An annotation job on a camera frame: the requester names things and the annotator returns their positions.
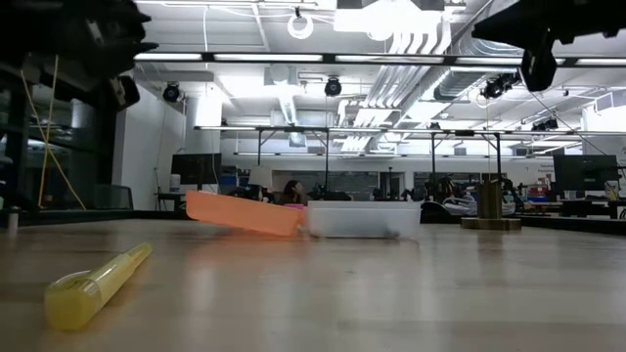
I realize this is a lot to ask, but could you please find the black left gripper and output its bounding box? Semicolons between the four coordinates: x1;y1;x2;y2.
72;0;159;79

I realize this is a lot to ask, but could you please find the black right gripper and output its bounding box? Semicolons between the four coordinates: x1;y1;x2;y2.
470;0;626;50

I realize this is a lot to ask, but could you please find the clear plastic box orange lid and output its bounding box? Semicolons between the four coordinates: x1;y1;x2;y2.
184;190;424;240

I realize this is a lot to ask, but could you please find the black monitor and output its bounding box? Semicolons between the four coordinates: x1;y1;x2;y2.
170;152;223;193
552;154;620;193

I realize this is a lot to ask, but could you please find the grey office chair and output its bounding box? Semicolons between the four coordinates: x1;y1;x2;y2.
91;183;135;212

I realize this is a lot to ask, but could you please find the black beam with light strips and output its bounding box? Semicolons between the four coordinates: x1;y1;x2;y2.
131;50;626;68

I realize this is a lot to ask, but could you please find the white lamp shade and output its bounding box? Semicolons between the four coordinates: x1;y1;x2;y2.
247;164;274;188

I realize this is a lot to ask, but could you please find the person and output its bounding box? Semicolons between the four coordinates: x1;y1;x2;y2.
278;179;309;206

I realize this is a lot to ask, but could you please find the yellow highlighter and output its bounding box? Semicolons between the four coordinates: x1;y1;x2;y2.
43;241;155;331

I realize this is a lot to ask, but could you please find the silver ventilation duct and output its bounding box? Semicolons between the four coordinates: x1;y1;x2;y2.
432;0;568;102

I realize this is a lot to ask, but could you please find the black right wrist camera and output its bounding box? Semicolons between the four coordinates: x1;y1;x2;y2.
519;33;559;93

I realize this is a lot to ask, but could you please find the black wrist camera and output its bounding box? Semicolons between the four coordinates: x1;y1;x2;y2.
108;74;142;112
519;33;559;93

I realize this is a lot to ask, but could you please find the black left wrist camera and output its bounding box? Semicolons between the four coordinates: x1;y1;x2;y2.
108;74;142;112

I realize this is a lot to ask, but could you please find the yellow extension cable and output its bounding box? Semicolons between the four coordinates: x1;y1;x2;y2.
19;54;88;212

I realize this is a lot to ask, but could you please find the white cable ring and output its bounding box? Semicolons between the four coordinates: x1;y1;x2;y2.
286;13;315;41

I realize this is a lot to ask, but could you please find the black aluminium table frame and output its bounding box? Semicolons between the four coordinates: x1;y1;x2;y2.
0;208;626;236

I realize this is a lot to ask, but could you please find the small white post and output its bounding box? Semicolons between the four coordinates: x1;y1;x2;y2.
6;205;21;235

